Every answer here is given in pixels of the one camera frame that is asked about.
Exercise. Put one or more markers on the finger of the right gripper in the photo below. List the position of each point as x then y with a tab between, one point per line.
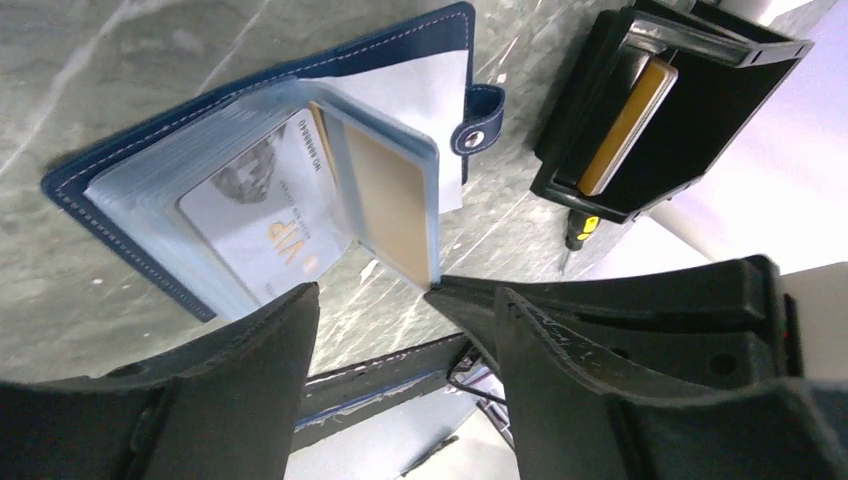
724	325

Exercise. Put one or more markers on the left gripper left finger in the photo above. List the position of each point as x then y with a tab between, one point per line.
222	406

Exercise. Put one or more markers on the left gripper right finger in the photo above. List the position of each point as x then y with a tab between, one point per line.
579	411

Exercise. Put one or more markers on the white VIP credit card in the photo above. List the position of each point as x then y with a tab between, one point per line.
272	213

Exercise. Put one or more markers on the blue card holder wallet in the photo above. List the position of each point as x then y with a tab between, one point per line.
125	189

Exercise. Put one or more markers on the black card storage box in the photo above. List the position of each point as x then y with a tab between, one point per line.
719	70

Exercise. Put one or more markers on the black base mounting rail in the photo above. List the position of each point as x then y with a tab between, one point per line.
336	400

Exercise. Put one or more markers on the white pvc pipe frame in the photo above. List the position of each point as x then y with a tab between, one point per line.
689	230

